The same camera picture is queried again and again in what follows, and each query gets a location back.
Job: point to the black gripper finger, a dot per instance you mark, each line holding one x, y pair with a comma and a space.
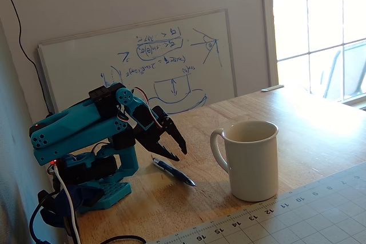
164, 151
174, 132

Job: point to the whiteboard with blue writing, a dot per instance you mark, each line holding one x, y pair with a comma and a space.
85, 64

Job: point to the outdoor patio chair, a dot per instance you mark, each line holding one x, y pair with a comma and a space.
351, 69

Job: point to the grey gridded cutting mat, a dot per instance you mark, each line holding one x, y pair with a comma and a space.
314, 215

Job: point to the cream ceramic mug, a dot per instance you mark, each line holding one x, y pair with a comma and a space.
251, 169

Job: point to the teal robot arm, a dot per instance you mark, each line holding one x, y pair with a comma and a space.
80, 118

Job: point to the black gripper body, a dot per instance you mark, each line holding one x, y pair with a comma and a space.
159, 140

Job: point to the white flat strip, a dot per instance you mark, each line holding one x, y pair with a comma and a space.
271, 87

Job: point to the dark blue table clamp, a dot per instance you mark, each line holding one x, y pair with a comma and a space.
85, 195

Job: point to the blue and silver pen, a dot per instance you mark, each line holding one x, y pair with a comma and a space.
174, 173

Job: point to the white framed window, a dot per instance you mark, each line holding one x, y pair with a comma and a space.
307, 27

